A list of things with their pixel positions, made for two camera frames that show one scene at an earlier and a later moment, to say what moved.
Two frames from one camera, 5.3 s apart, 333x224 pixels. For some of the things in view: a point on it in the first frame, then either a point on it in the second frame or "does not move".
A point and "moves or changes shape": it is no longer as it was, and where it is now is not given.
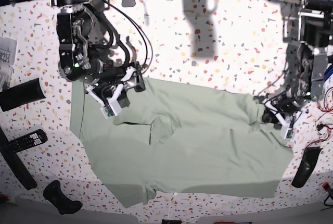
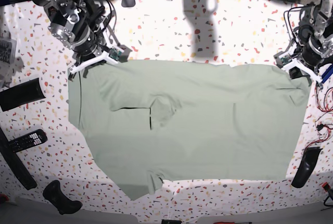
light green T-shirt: x=181 y=137 moves or changes shape
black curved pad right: x=310 y=158 does not move
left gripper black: x=105 y=78 -> x=84 y=45
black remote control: x=30 y=140 does not move
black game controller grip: x=54 y=194 does not move
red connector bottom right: x=325 y=185 does not move
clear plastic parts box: x=8 y=48 does not move
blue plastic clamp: x=328 y=73 does not move
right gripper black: x=289 y=105 -> x=310 y=56
